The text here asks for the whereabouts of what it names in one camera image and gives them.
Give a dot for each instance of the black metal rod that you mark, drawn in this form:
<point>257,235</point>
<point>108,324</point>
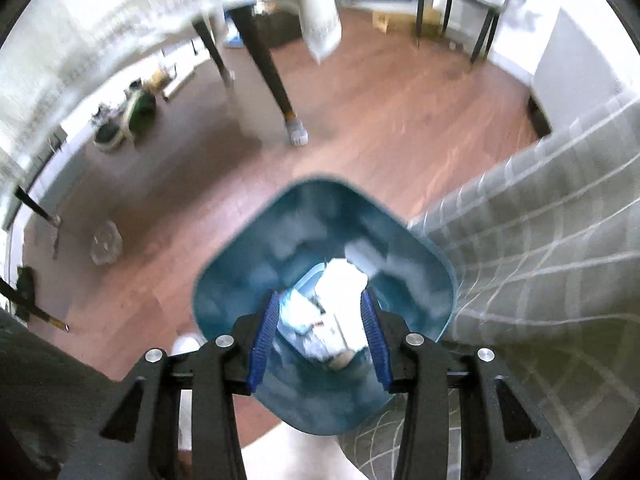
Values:
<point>35,310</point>
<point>37,207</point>

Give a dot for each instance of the grey armchair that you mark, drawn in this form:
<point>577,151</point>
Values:
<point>575,70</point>

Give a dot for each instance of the green white sack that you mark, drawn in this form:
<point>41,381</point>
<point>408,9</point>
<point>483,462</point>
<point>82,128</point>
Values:
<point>140,112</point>

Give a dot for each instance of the clear plastic wrap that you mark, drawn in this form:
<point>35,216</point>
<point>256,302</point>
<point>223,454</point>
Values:
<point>106,242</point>

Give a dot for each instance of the blue trash bin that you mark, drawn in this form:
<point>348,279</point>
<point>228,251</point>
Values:
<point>250,260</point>

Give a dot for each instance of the flat cardboard box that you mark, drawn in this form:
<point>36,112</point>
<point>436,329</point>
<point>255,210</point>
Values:
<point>392,21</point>

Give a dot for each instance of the grey checked tablecloth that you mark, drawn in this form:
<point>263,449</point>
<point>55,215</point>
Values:
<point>540,260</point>

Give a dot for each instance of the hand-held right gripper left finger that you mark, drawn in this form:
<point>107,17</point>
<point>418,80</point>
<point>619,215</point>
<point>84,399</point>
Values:
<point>264,345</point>

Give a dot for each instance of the blue white tissue pack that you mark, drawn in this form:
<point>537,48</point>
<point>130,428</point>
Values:
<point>330,310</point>

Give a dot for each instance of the white slipper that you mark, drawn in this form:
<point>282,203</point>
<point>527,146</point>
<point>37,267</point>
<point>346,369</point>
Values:
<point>187,345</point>

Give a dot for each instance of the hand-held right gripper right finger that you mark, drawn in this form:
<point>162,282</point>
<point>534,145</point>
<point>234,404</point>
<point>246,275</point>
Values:
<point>376,345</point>

